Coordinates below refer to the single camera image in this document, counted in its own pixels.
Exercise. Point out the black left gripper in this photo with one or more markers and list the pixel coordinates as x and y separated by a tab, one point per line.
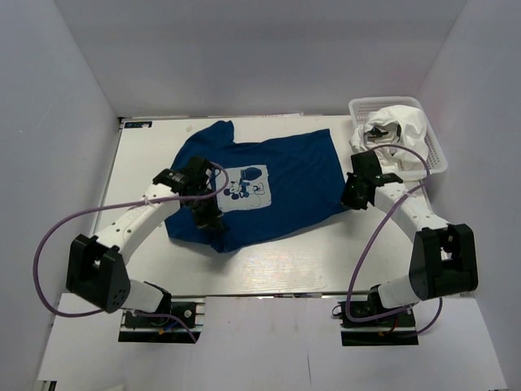
205	213

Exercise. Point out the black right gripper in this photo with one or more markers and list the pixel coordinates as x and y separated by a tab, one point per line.
354	195

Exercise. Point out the white t shirt black print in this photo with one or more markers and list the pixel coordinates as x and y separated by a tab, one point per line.
367	136

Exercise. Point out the white t shirt red print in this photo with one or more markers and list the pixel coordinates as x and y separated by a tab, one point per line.
413	124

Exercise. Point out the blue mickey t shirt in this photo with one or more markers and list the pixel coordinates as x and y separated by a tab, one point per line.
270	189

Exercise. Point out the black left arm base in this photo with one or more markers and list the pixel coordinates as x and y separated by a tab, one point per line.
185	328

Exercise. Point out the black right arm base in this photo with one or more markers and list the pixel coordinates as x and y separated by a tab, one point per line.
397	330

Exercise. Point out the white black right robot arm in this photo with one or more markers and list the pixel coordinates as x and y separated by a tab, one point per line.
443	260

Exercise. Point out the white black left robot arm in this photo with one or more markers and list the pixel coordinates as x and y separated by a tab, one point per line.
97	265

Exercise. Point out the white plastic basket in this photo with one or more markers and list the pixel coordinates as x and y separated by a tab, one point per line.
360	109

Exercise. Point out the blue label sticker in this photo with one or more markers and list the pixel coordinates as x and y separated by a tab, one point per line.
138	124

